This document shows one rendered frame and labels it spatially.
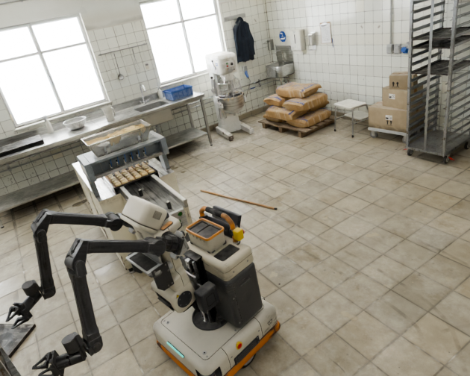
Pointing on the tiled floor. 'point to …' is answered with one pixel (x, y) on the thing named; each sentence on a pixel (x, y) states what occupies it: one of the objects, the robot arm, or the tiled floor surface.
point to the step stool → (352, 111)
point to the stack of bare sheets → (10, 336)
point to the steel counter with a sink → (146, 112)
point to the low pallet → (298, 127)
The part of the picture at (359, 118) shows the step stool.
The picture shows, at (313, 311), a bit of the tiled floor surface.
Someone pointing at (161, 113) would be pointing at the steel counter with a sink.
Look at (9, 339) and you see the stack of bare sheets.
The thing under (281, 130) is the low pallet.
